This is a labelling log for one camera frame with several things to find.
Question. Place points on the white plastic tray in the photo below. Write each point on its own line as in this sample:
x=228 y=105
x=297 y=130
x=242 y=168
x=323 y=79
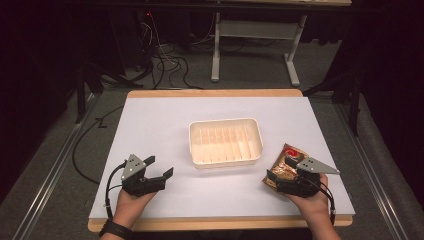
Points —
x=225 y=143

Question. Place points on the black metal stand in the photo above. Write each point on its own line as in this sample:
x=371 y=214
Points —
x=353 y=100
x=81 y=90

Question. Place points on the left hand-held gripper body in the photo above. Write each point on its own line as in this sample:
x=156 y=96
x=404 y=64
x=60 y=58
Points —
x=140 y=183

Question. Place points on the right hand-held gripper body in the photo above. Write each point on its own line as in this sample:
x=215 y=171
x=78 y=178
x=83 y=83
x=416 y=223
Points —
x=305 y=181

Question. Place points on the black wristwatch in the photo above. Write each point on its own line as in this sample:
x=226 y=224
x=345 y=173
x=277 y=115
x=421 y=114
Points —
x=115 y=229

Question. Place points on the metal floor rail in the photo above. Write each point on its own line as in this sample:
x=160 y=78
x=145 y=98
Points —
x=370 y=160
x=50 y=180

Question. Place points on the white table mat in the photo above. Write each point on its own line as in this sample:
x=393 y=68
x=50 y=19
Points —
x=160 y=133

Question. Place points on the person's right hand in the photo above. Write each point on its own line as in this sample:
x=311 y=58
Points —
x=313 y=205

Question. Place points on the golden brown snack packet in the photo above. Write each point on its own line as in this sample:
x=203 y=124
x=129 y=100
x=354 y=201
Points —
x=283 y=168

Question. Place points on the white metal desk frame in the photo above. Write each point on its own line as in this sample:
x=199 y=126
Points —
x=256 y=30

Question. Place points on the person's left hand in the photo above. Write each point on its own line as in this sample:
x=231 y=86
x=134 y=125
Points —
x=131 y=206

